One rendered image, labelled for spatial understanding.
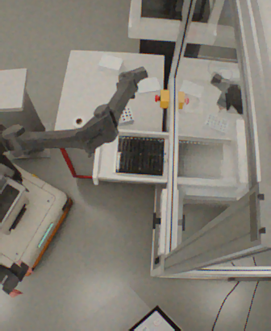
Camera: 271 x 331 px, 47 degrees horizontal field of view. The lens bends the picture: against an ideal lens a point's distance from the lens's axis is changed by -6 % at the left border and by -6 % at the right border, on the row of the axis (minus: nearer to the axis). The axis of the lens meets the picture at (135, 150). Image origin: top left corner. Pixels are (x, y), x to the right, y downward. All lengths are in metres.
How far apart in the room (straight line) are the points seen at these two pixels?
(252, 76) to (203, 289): 2.05
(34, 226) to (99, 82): 0.99
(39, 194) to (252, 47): 1.88
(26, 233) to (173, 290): 1.06
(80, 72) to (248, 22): 1.54
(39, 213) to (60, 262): 0.42
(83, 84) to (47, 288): 1.40
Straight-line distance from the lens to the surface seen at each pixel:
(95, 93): 1.90
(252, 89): 0.47
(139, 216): 2.40
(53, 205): 2.18
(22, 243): 2.19
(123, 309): 2.33
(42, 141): 1.13
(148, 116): 1.82
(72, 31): 3.28
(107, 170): 1.61
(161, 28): 2.01
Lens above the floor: 2.35
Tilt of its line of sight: 67 degrees down
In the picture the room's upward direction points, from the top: 4 degrees clockwise
